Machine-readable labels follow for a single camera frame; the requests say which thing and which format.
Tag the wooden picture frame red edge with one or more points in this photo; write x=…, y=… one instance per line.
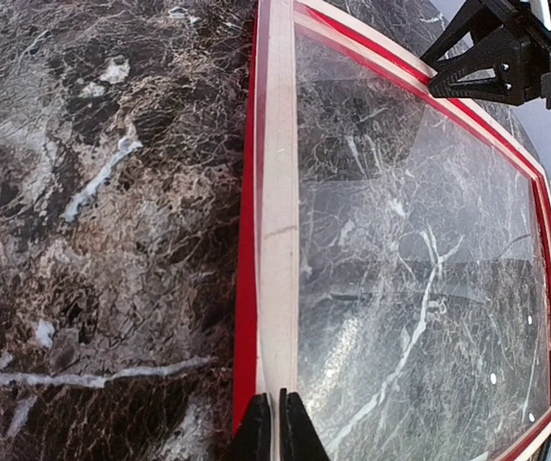
x=275, y=216

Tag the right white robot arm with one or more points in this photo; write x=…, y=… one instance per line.
x=505, y=115

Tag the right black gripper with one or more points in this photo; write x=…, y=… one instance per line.
x=513, y=72

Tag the clear acrylic sheet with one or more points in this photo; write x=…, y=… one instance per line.
x=414, y=269

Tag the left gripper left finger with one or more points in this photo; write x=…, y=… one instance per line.
x=252, y=440

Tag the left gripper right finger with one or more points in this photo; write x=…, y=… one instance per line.
x=298, y=439

